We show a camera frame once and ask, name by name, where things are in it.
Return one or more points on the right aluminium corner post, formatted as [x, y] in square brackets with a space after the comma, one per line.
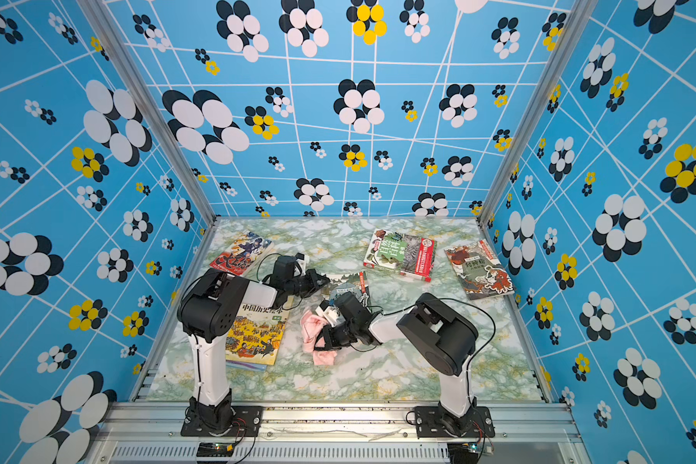
[577, 21]

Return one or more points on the white book with galaxy cover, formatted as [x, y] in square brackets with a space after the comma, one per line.
[247, 366]

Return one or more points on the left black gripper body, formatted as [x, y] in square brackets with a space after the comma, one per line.
[304, 286]

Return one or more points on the green red dinosaur book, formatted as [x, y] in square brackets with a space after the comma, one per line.
[406, 254]

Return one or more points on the aluminium corner post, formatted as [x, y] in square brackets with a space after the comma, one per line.
[577, 21]
[129, 72]

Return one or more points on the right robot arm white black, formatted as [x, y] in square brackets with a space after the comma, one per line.
[446, 339]

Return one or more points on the pink cloth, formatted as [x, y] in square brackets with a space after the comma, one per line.
[311, 326]

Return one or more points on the grey teal warrior book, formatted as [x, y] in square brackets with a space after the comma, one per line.
[356, 284]

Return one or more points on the yellow Chinese history picture book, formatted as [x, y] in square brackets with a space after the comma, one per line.
[256, 335]

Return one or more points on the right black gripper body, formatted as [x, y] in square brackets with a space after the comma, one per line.
[339, 336]

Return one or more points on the left aluminium corner post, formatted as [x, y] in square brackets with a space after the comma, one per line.
[129, 72]

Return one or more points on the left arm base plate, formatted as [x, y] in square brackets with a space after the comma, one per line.
[226, 421]

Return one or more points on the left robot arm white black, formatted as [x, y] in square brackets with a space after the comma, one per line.
[208, 311]

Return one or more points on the red manga book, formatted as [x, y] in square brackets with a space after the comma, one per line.
[246, 249]

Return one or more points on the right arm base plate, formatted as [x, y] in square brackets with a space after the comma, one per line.
[436, 422]

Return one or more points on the aluminium front rail frame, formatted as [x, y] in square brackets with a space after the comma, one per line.
[339, 432]

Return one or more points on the red brown illustrated book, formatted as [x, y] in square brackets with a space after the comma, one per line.
[479, 271]

